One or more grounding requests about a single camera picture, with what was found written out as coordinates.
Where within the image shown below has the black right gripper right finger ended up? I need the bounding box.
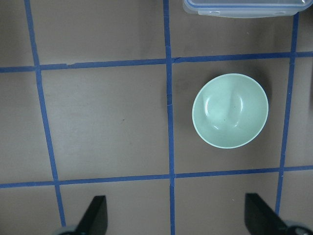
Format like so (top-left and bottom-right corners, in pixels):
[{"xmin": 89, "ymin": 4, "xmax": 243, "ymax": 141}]
[{"xmin": 245, "ymin": 193, "xmax": 287, "ymax": 235}]

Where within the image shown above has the green bowl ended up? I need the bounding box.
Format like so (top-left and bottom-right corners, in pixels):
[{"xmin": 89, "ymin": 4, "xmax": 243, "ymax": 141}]
[{"xmin": 192, "ymin": 73, "xmax": 269, "ymax": 149}]

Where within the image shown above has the clear plastic lidded container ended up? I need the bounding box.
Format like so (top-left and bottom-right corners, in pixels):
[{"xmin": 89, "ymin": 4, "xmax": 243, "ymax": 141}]
[{"xmin": 183, "ymin": 0, "xmax": 313, "ymax": 19}]

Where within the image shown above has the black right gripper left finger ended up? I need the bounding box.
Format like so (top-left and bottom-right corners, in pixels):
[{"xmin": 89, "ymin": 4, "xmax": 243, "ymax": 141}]
[{"xmin": 77, "ymin": 195, "xmax": 108, "ymax": 235}]

